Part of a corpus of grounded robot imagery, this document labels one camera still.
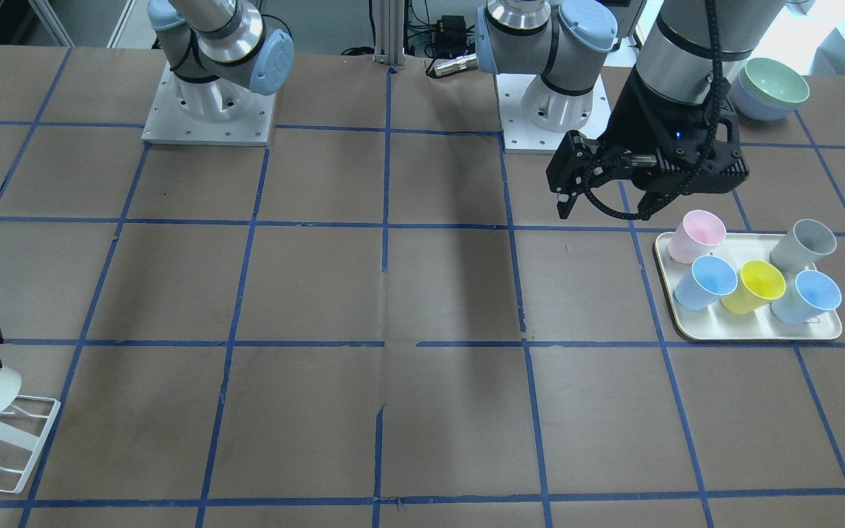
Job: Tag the white wire cup rack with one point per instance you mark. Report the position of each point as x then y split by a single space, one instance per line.
25 427

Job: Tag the blue cup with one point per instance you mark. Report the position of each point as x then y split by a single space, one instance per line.
809 295
708 280

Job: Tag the yellow cup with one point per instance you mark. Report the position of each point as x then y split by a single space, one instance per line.
758 284

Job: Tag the grey cup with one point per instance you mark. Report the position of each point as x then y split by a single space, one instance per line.
804 244

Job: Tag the beige cup tray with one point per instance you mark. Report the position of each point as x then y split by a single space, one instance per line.
716 323

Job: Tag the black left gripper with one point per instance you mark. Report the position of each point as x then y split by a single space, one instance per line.
640 111

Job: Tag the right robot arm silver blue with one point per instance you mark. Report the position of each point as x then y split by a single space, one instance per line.
211 41

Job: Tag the pink cup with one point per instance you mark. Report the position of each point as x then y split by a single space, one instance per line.
698 234

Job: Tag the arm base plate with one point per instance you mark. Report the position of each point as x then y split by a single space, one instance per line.
534 119
218 113

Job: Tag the stacked green blue bowls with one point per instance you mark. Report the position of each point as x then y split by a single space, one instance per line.
767 90

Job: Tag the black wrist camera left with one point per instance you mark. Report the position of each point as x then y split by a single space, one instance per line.
679 138

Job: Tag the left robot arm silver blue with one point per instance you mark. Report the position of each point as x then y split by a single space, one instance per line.
565 46

